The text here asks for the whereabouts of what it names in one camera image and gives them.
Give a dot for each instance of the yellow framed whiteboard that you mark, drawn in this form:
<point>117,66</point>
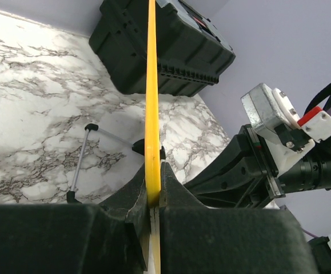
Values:
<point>152,143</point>

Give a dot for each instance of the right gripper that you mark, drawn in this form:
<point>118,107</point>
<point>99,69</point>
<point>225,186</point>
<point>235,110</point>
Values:
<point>244,175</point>

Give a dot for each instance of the metal wire whiteboard stand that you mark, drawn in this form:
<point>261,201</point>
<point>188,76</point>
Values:
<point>105,163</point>

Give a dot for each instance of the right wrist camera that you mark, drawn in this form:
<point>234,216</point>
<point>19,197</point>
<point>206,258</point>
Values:
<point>288,137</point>

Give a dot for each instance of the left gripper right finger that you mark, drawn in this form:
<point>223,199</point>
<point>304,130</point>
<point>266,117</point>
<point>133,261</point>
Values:
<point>198,239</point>

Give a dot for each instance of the black plastic toolbox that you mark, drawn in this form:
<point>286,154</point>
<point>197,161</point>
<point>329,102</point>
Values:
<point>191,53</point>

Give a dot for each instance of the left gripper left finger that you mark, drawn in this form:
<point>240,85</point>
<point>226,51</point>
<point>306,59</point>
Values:
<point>109,237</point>

